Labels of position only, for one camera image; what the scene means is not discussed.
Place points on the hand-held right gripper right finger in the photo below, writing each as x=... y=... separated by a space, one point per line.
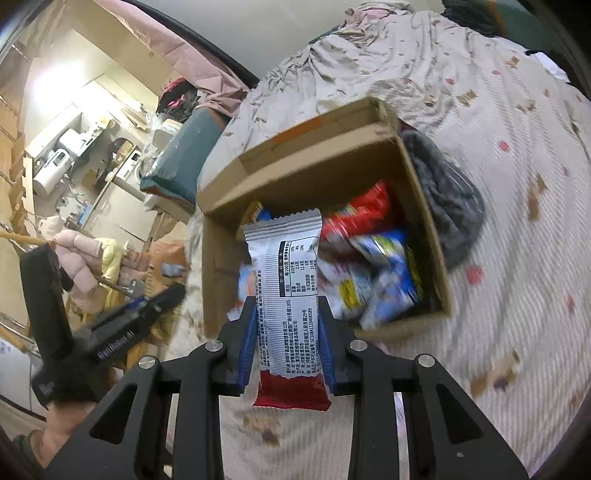
x=327 y=355

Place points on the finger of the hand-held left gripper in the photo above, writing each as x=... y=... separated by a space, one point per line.
x=147 y=304

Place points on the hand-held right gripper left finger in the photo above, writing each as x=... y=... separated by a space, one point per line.
x=244 y=355

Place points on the white snack bar red end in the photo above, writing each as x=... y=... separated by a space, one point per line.
x=286 y=286

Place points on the blue snack packet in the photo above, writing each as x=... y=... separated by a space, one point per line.
x=388 y=277

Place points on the yellow snack packet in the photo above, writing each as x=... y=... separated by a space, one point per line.
x=256 y=213

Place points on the bright red snack packet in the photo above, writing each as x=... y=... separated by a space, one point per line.
x=364 y=207

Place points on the brown cardboard box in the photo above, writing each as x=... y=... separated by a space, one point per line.
x=323 y=161

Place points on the person's left forearm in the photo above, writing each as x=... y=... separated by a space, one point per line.
x=27 y=454

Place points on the person's left hand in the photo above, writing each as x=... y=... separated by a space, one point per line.
x=64 y=429

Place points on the pink padded jacket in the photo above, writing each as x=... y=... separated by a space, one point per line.
x=78 y=263

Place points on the red and white snack packet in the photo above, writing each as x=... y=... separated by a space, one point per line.
x=334 y=286

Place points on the white washing machine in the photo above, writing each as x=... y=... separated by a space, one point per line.
x=134 y=168

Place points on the white appliance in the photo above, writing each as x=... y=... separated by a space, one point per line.
x=51 y=166

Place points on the teal cushion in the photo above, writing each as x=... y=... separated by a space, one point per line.
x=184 y=152

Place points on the dark grey cloth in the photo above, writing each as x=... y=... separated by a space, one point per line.
x=443 y=203

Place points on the dark clothes pile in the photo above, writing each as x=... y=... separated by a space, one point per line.
x=178 y=97

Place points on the pink curtain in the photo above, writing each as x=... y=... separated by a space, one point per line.
x=184 y=50

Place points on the teal pillow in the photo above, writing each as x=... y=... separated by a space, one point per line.
x=475 y=16

